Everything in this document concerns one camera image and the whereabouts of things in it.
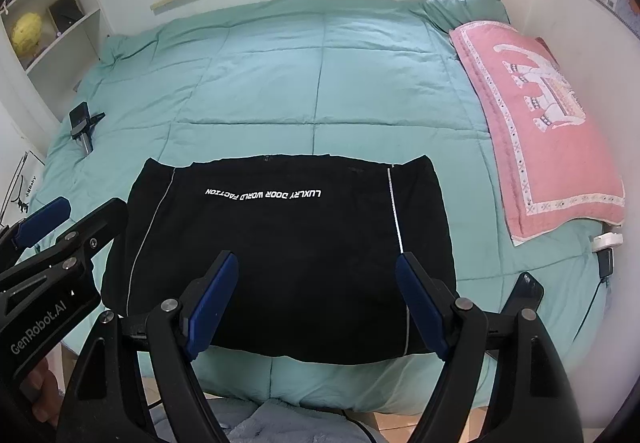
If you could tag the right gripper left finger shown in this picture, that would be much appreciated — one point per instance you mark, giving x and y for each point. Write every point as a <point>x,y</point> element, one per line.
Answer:
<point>199,309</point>

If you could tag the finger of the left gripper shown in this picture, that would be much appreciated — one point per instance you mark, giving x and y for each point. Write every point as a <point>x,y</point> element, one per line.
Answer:
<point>41,223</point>

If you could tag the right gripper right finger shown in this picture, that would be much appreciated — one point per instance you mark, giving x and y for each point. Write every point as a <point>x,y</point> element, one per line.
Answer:
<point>432,306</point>

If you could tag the black hooded jacket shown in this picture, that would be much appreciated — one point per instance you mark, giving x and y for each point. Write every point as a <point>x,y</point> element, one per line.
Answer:
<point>316,237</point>

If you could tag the left hand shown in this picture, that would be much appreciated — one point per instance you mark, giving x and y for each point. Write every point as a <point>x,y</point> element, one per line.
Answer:
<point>48,401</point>

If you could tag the white paper shopping bag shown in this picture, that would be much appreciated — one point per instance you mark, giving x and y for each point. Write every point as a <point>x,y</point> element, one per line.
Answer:
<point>23,185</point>

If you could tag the phone on selfie stick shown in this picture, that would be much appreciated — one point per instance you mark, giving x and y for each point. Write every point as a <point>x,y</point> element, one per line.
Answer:
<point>82,124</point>

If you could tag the pink elephant pillow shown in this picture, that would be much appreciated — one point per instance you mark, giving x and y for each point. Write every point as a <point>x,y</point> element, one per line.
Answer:
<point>553,163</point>

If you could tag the white bookshelf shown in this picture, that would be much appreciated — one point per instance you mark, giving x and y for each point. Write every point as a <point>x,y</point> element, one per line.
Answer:
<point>52,74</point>

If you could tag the yellow round plush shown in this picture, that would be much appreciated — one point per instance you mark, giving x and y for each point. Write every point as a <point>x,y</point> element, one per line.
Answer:
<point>26,33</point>

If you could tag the green pillow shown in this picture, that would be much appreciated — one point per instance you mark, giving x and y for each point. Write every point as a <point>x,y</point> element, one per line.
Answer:
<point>447,15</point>

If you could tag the black charger with cable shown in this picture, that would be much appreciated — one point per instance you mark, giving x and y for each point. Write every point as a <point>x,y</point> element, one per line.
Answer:
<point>606,270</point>

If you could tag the black picture frame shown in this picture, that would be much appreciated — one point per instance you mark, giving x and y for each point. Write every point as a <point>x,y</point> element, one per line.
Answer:
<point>64,14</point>

